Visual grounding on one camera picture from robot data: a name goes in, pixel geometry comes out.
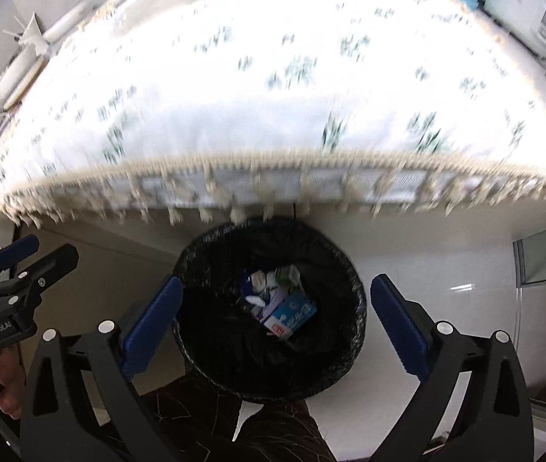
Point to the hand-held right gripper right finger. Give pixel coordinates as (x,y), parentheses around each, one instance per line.
(398,327)

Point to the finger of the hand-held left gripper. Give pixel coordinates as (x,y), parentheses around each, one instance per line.
(15,250)
(56,264)

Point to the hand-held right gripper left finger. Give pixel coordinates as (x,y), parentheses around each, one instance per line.
(152,327)

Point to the black trash bin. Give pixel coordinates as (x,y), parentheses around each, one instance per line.
(330,269)

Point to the white blue cardboard box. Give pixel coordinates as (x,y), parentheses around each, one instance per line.
(289,315)

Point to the white green carton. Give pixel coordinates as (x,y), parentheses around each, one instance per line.
(288,275)

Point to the purple packet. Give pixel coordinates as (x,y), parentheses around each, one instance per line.
(275,299)

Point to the person's dark patterned pants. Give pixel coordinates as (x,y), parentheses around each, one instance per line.
(277,433)

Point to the white cup with sticks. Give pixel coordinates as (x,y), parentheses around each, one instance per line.
(29,33)

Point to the white floral tasselled tablecloth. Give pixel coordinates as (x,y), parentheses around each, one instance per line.
(253,82)

